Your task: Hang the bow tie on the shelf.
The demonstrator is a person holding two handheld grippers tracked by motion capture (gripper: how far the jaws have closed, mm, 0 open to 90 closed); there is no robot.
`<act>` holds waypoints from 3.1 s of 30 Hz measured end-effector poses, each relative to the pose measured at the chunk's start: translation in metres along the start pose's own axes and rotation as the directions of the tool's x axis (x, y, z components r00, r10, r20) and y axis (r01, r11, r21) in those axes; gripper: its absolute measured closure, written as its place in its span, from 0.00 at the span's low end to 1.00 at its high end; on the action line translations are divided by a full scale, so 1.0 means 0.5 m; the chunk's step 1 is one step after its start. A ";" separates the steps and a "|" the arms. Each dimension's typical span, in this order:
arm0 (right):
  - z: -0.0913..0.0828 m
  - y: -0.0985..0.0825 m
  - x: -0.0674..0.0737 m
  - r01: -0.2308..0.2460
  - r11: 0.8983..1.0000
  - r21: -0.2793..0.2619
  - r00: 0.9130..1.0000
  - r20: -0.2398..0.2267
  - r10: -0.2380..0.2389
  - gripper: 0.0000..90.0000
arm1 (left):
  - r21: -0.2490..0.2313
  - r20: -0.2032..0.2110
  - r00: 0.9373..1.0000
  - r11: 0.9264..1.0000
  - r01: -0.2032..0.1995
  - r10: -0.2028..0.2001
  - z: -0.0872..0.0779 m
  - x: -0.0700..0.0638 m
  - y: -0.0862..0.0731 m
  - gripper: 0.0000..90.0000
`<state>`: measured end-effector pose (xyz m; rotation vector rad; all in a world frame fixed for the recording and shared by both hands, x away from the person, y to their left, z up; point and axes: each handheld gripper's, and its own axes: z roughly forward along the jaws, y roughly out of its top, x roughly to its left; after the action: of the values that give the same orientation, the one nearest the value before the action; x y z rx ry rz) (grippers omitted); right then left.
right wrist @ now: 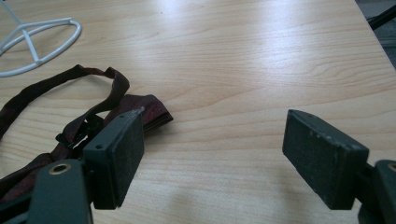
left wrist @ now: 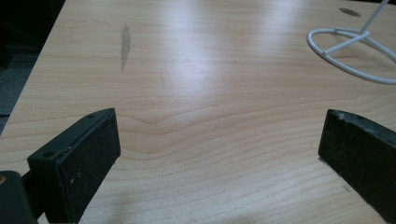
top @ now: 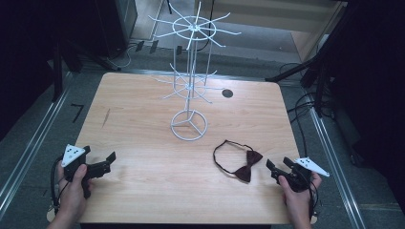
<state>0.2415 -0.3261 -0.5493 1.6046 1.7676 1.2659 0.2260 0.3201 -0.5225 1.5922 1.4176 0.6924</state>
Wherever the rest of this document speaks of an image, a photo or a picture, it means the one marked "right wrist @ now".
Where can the black metal stand leg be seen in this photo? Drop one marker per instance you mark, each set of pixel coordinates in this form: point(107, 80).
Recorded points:
point(382, 18)

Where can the dark red bow tie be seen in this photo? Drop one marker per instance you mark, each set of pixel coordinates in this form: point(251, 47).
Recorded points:
point(93, 115)

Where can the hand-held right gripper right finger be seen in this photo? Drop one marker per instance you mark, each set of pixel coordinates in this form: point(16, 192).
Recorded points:
point(323, 158)

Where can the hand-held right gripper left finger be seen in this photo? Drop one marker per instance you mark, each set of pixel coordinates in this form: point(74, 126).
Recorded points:
point(113, 161)

